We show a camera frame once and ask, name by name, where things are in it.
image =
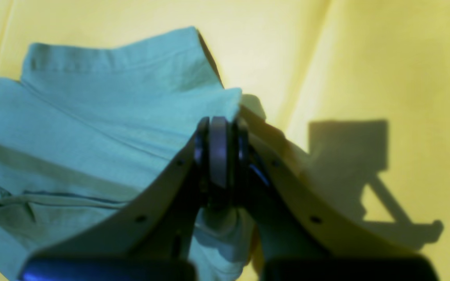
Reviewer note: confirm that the green T-shirt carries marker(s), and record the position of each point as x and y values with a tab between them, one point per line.
84	131

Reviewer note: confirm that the yellow tablecloth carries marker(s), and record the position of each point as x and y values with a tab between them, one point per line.
361	88

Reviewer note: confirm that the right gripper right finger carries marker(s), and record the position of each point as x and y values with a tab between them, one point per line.
307	227

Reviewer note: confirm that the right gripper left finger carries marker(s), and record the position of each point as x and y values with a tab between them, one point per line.
149	239

